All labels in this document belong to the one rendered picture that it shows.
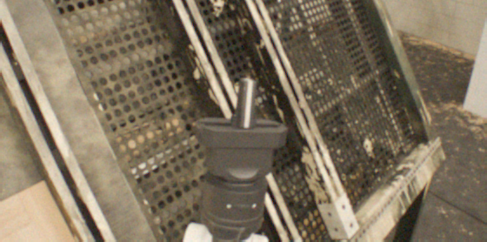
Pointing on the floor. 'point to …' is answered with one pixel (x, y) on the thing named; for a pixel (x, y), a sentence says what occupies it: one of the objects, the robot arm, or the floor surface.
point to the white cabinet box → (478, 81)
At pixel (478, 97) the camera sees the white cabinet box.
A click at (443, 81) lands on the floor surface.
